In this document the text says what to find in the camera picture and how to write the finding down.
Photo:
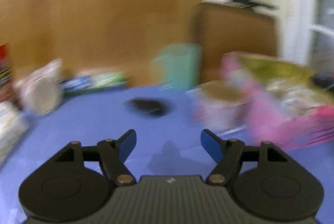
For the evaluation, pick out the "pink-labelled tin can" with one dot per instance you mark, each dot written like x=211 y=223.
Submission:
x=219 y=105

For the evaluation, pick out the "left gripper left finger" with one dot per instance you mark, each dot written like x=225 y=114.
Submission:
x=113 y=154

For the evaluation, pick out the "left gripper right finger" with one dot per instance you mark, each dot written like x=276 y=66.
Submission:
x=226 y=153

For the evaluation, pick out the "wooden panel board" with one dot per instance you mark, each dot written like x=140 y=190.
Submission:
x=92 y=35

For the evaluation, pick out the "green Crest toothpaste box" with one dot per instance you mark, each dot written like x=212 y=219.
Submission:
x=94 y=83

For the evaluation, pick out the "white tissue pack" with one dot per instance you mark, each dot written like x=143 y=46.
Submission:
x=13 y=126

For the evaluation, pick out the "plastic-wrapped paper cups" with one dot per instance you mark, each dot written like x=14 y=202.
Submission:
x=40 y=92

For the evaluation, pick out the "red snack box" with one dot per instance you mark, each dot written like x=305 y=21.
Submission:
x=7 y=92

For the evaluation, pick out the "blue patterned tablecloth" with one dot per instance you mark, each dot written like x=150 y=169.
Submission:
x=54 y=175

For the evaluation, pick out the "pink tin storage box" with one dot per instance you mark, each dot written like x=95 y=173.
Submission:
x=285 y=106

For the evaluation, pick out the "green translucent plastic mug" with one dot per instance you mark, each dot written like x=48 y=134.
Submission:
x=177 y=65

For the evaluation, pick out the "black small soft object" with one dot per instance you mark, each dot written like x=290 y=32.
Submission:
x=148 y=107

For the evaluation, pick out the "white window frame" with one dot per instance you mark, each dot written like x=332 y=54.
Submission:
x=308 y=34

